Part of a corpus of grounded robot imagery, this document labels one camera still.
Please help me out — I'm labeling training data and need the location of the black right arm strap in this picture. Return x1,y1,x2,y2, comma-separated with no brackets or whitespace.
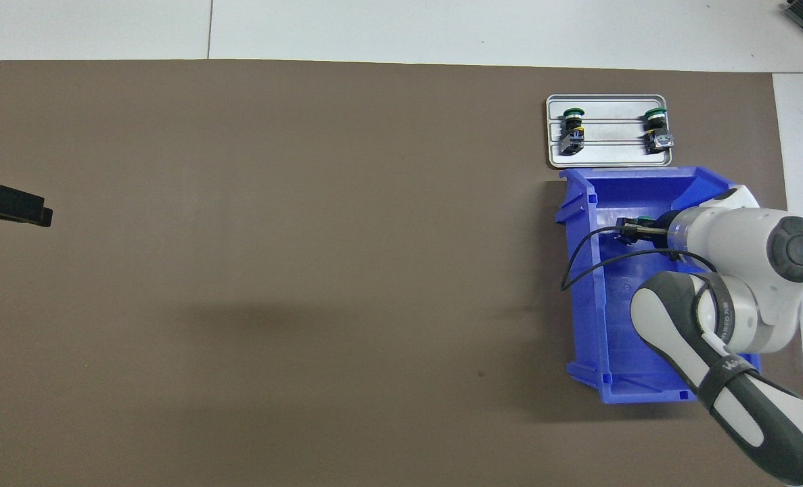
701,355,762,408

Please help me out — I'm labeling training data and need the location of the grey metal tray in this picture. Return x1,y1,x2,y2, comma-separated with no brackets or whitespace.
545,93,673,169

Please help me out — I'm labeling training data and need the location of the blue plastic storage bin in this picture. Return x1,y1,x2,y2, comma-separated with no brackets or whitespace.
555,166,764,405

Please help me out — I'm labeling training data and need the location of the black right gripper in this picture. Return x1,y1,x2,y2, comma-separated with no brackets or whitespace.
615,213,687,263

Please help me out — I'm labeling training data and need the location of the brown table mat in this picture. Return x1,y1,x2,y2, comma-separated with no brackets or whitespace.
0,60,803,487

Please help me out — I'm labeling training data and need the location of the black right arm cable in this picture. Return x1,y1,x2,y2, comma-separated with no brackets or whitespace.
560,227,737,359

